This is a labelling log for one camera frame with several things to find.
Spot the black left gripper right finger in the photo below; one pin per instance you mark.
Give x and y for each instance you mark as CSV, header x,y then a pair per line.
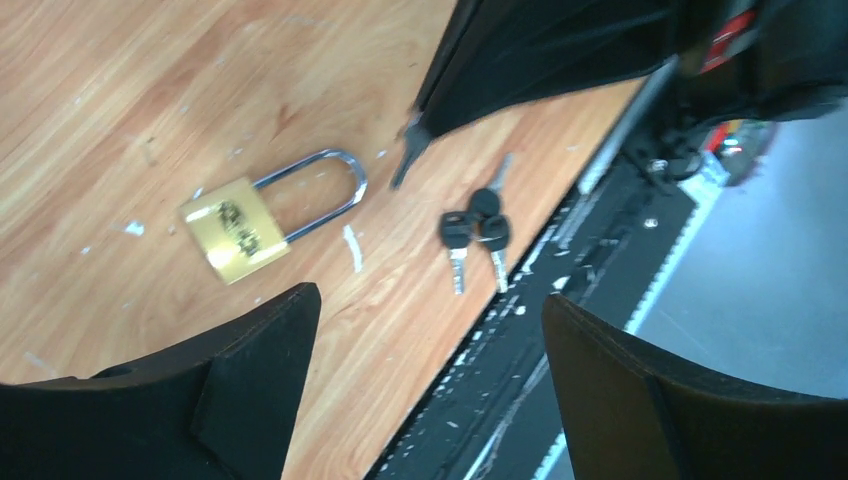
x,y
632,410

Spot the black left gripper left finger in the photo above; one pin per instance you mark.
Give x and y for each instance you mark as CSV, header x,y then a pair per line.
x,y
219,405

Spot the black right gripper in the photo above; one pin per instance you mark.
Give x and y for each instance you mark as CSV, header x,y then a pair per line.
x,y
765,60

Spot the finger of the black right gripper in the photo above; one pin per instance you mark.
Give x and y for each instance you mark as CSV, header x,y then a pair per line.
x,y
495,54

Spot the brass padlock steel shackle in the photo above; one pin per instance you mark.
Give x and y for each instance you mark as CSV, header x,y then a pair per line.
x,y
235,228

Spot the black-headed key bunch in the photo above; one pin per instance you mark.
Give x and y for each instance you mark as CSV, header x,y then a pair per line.
x,y
484,222

